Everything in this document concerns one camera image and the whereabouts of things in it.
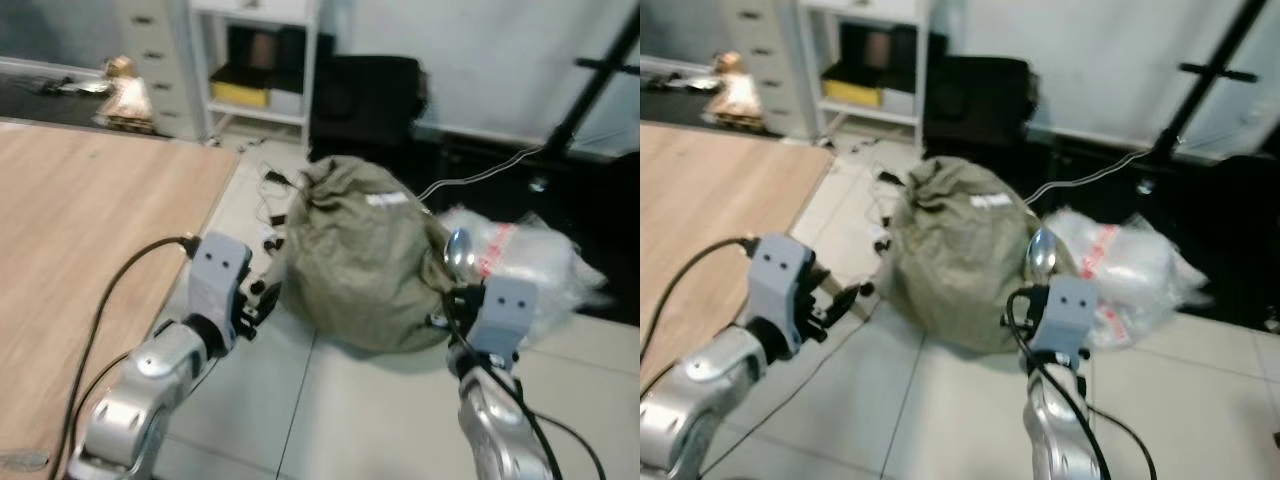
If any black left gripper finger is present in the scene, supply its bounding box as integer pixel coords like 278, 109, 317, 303
252, 280, 286, 323
826, 283, 878, 323

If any metal spoon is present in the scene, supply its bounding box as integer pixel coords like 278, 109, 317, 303
1026, 228, 1060, 291
443, 228, 479, 293

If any green cloth sack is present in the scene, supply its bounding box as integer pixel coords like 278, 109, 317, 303
885, 155, 1076, 354
282, 155, 459, 354

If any clear plastic bag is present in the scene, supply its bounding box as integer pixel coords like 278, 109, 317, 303
438, 205, 613, 348
1045, 208, 1211, 351

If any light wooden table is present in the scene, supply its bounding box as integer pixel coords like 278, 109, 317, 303
0, 118, 242, 476
640, 122, 836, 396

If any yellow box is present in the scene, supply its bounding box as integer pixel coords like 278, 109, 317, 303
210, 80, 272, 110
822, 78, 885, 109

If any black bag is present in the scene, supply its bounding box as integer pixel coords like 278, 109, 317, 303
309, 55, 429, 169
920, 55, 1036, 169

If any golden figurine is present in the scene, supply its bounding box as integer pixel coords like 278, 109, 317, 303
703, 50, 769, 131
93, 55, 158, 134

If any white shelf unit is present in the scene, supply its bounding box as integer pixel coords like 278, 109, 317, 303
798, 0, 931, 156
188, 0, 322, 153

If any brown jar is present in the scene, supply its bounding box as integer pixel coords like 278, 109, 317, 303
860, 28, 896, 69
245, 28, 283, 71

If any black tripod stand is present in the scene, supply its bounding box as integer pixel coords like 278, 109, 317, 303
1150, 0, 1269, 161
543, 5, 641, 161

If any white drawer cabinet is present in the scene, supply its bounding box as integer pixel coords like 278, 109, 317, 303
725, 0, 813, 136
113, 0, 206, 139

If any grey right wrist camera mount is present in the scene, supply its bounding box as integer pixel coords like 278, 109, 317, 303
466, 276, 539, 363
1029, 276, 1102, 369

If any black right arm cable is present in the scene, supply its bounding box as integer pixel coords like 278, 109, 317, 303
440, 290, 606, 480
1005, 290, 1159, 480

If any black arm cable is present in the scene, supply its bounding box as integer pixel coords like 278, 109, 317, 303
640, 236, 756, 401
50, 235, 196, 480
1005, 290, 1159, 480
440, 290, 606, 480

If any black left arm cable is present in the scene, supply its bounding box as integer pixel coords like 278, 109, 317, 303
50, 235, 196, 480
640, 236, 756, 401

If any white floor cable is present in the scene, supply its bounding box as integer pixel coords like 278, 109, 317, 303
1025, 148, 1161, 206
415, 143, 549, 203

